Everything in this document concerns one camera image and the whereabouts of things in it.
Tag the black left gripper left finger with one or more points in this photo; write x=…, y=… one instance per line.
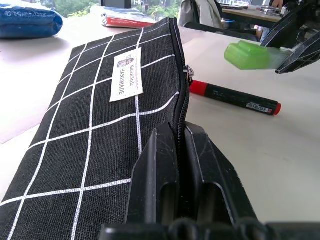
x=150, y=180

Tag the red white pouch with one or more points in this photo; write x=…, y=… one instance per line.
x=127, y=23

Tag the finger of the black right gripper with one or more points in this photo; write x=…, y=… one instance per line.
x=303, y=53
x=287, y=30

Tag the red black marker pen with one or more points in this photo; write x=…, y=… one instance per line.
x=232, y=96

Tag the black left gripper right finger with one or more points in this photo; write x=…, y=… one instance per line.
x=212, y=180

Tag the chair with grey jacket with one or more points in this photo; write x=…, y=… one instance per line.
x=200, y=13

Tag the black white grid zip pouch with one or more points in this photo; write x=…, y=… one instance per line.
x=82, y=140

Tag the blue fabric pouch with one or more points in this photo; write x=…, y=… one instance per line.
x=27, y=22

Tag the wooden background desk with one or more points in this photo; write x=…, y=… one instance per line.
x=250, y=13

